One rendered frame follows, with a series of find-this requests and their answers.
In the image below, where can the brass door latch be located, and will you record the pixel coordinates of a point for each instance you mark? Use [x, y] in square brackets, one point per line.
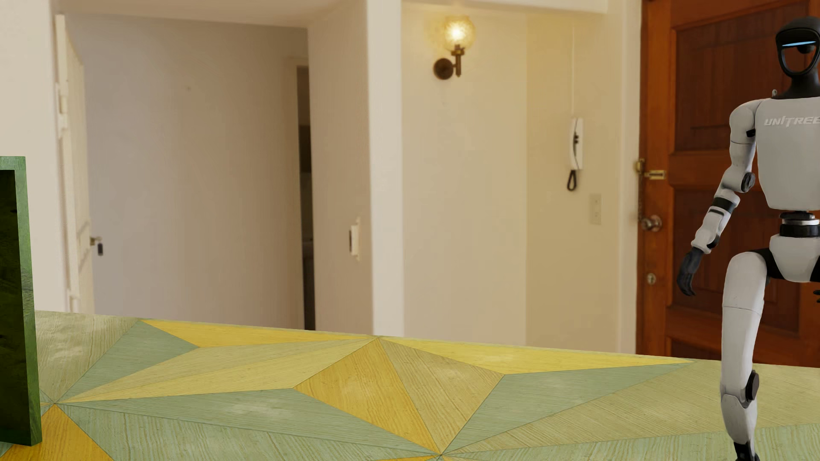
[650, 173]

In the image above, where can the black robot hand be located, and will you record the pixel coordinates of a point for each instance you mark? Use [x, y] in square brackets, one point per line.
[688, 269]

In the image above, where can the white interior door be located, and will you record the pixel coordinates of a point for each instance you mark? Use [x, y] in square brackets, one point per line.
[74, 179]

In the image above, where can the metal door knob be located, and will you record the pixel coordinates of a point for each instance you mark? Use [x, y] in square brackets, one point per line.
[651, 223]

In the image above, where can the green wooden panel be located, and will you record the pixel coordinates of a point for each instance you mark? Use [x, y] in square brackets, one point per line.
[16, 301]

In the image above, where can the white wall intercom handset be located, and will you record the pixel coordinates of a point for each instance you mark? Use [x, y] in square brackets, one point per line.
[576, 144]

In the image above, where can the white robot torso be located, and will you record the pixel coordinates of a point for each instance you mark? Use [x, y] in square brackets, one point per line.
[791, 166]

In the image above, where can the black robot head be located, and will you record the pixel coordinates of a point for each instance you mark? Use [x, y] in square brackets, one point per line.
[797, 57]

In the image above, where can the white right robot leg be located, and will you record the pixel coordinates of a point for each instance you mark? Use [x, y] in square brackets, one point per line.
[742, 346]

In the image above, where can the beige wall switch plate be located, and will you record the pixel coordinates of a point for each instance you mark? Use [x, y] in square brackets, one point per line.
[595, 209]

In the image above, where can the white wall light switch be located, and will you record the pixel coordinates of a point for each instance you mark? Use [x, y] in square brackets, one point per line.
[354, 239]

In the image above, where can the glowing globe wall sconce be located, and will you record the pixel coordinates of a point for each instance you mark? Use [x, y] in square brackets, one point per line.
[456, 41]

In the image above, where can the brown wooden door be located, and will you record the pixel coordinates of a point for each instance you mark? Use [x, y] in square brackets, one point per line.
[724, 192]

